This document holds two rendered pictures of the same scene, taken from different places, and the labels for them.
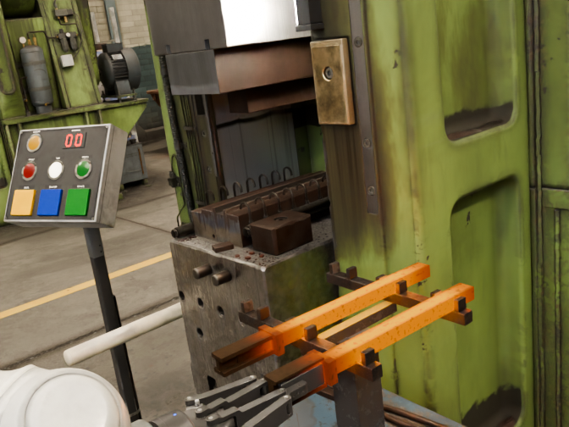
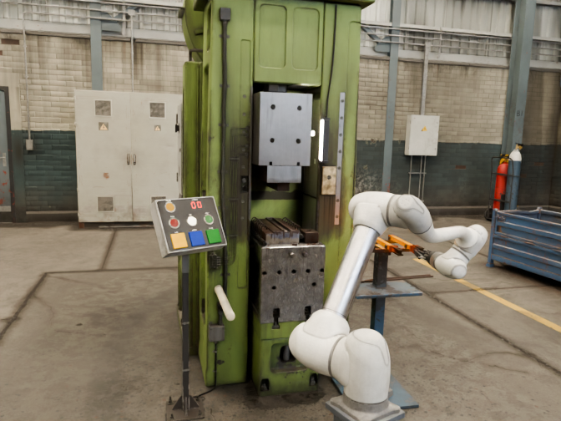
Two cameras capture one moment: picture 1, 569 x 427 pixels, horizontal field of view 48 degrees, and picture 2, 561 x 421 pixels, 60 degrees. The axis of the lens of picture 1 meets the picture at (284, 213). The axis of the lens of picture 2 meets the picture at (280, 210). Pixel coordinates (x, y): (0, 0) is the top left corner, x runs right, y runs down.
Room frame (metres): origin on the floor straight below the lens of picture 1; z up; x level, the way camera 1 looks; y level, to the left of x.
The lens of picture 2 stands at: (0.37, 2.67, 1.55)
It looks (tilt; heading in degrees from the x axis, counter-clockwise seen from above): 9 degrees down; 294
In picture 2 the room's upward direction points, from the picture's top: 2 degrees clockwise
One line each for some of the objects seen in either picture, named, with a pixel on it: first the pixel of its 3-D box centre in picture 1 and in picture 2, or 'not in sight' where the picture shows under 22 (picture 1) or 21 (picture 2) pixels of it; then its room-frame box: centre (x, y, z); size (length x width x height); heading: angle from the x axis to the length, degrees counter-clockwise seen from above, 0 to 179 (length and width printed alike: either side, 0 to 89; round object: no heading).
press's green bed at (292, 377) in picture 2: not in sight; (278, 339); (1.59, -0.03, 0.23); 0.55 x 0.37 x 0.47; 130
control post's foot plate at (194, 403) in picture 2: not in sight; (184, 403); (1.87, 0.59, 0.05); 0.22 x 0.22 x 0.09; 40
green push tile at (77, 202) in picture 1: (78, 202); (213, 236); (1.71, 0.56, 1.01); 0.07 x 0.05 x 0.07; 65
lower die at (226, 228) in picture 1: (279, 202); (273, 230); (1.62, 0.01, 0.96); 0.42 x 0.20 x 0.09; 130
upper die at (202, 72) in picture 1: (262, 62); (275, 171); (1.62, 0.01, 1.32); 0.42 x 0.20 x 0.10; 130
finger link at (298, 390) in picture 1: (295, 396); not in sight; (0.71, 0.02, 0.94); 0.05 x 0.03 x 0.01; 126
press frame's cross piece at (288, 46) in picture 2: not in sight; (279, 47); (1.68, -0.14, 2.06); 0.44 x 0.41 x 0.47; 130
